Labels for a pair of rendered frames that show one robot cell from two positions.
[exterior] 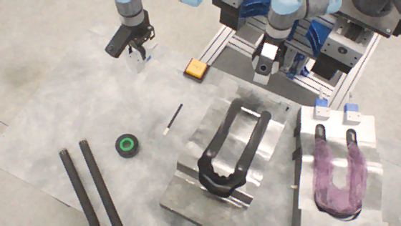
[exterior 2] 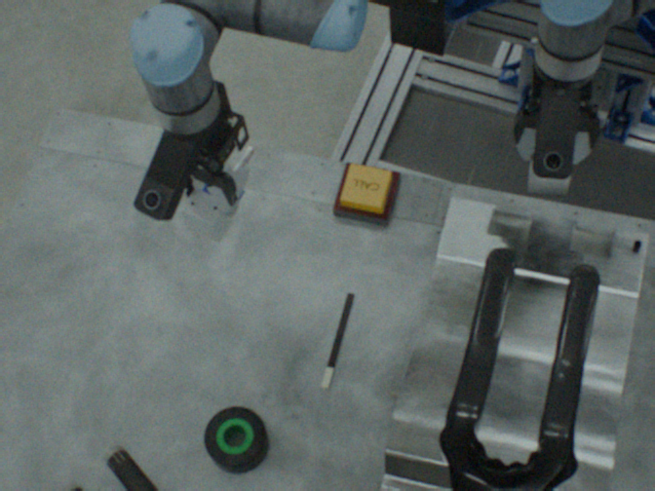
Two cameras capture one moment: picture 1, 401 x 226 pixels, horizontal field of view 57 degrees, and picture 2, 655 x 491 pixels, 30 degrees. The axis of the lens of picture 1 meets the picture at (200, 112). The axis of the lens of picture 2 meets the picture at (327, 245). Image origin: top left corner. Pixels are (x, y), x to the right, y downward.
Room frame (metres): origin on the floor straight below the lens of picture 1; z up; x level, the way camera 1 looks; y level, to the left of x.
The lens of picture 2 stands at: (-0.06, 0.09, 2.33)
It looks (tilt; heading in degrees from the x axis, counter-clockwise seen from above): 63 degrees down; 1
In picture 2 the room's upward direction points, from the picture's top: 10 degrees counter-clockwise
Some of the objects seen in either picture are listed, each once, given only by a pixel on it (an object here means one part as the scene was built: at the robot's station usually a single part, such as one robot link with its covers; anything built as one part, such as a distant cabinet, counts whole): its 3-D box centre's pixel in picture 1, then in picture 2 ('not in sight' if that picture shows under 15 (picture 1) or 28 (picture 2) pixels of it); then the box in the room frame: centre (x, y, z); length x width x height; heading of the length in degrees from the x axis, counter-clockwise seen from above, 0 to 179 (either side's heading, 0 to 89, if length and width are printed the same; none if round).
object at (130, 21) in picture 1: (129, 12); (182, 98); (0.73, 0.23, 1.17); 0.08 x 0.08 x 0.05
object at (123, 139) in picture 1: (127, 146); (236, 439); (0.44, 0.25, 0.82); 0.08 x 0.08 x 0.04
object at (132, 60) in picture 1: (145, 54); (225, 187); (0.75, 0.21, 0.93); 0.13 x 0.05 x 0.05; 143
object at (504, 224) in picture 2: (243, 93); (509, 229); (0.65, -0.15, 0.87); 0.05 x 0.05 x 0.04; 67
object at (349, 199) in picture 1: (340, 172); not in sight; (0.36, -0.46, 0.90); 0.26 x 0.18 x 0.08; 174
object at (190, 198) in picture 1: (228, 152); (511, 396); (0.42, -0.10, 0.87); 0.50 x 0.26 x 0.14; 157
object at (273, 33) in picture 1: (277, 25); (565, 46); (0.72, -0.21, 1.17); 0.08 x 0.08 x 0.05
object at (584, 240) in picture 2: (271, 104); (591, 245); (0.60, -0.25, 0.87); 0.05 x 0.05 x 0.04; 67
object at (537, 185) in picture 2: (265, 64); (551, 140); (0.73, -0.22, 0.93); 0.13 x 0.05 x 0.05; 165
